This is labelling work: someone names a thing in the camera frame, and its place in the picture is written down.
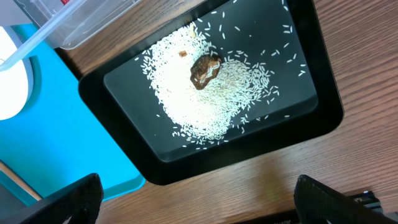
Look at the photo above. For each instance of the clear plastic bin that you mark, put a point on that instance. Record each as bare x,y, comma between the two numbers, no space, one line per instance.
66,24

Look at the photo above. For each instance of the small white bowl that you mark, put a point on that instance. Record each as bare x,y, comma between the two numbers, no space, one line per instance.
17,82

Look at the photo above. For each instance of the teal serving tray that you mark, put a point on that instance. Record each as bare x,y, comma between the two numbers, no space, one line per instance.
55,140

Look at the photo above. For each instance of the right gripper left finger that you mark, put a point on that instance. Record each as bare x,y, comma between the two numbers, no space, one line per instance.
77,203

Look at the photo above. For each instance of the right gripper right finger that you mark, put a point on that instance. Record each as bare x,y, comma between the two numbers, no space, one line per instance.
318,203

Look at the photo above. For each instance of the black tray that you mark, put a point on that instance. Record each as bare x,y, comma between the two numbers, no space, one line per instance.
310,106

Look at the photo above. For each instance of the white rice pile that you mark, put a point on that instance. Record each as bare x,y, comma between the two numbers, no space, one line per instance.
263,71

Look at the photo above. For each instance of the brown food scrap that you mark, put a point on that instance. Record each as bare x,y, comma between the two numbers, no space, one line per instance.
204,70

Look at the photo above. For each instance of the wooden chopstick right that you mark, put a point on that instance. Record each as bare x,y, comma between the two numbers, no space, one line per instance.
18,187

